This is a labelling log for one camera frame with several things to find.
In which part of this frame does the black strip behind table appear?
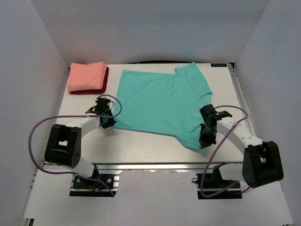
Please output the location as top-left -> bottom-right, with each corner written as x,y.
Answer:
128,60 -> 227,66

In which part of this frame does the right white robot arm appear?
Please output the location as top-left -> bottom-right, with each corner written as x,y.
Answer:
199,105 -> 284,188

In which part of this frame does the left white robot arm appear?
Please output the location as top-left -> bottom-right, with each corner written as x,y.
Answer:
44,97 -> 116,179

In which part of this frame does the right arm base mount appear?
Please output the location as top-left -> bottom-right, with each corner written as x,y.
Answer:
191,173 -> 242,200

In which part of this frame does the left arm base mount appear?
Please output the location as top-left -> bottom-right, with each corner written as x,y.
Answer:
69,170 -> 121,197

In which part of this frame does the aluminium front rail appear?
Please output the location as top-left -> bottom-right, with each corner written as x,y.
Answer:
44,161 -> 268,171

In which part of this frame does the teal t-shirt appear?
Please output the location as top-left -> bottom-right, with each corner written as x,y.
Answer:
113,63 -> 213,149

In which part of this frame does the folded red t-shirt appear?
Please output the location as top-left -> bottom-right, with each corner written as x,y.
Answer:
69,67 -> 109,95

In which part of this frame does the folded pink t-shirt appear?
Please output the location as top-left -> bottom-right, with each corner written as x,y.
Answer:
67,62 -> 107,93

